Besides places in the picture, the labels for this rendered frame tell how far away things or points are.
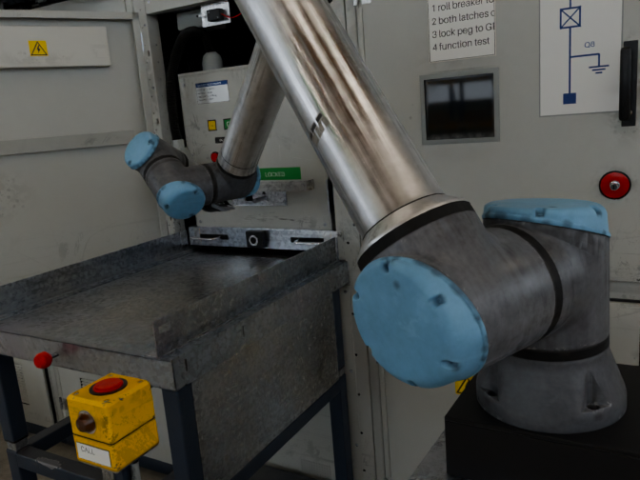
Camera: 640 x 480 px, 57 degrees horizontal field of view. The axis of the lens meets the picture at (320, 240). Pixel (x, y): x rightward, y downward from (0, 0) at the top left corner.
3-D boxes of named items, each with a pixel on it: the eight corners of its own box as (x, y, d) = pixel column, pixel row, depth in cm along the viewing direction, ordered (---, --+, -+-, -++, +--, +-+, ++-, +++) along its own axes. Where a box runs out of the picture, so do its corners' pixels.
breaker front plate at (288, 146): (330, 235, 163) (315, 57, 153) (195, 231, 187) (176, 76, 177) (331, 234, 164) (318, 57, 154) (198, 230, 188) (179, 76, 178)
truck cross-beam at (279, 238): (339, 251, 162) (337, 230, 161) (190, 245, 189) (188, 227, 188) (347, 248, 167) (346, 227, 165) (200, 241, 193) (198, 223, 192)
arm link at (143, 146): (130, 176, 126) (113, 150, 132) (169, 197, 137) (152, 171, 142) (159, 145, 125) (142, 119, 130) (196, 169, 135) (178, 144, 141)
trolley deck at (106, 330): (176, 391, 102) (171, 359, 101) (-31, 348, 132) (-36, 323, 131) (349, 282, 159) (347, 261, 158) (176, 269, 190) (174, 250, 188)
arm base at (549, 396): (629, 376, 84) (630, 309, 81) (624, 448, 68) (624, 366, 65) (493, 361, 93) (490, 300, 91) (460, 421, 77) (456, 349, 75)
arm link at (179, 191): (218, 184, 125) (193, 150, 131) (167, 192, 118) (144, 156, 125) (212, 216, 131) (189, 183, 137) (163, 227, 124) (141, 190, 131)
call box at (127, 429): (116, 475, 77) (105, 404, 75) (75, 462, 81) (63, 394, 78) (161, 444, 84) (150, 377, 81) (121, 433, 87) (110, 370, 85)
